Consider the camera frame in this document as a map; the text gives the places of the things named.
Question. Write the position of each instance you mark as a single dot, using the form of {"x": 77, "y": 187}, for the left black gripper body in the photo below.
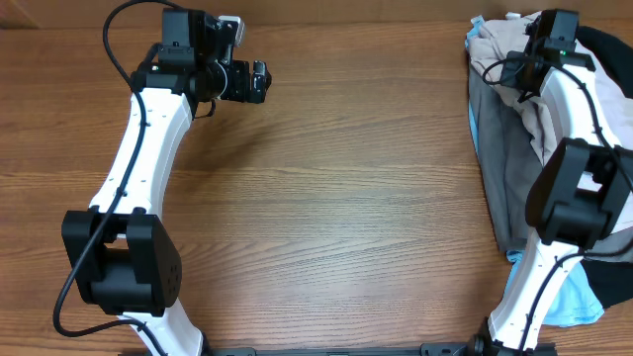
{"x": 230, "y": 80}

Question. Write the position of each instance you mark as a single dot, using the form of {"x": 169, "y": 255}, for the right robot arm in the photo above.
{"x": 577, "y": 198}

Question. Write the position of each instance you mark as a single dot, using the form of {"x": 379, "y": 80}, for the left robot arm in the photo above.
{"x": 121, "y": 256}

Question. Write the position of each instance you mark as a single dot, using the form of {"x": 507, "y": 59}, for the grey shorts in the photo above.
{"x": 510, "y": 155}

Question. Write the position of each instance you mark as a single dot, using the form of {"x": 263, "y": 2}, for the black garment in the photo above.
{"x": 611, "y": 282}

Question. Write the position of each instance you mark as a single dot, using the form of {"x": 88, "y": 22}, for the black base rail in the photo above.
{"x": 426, "y": 349}

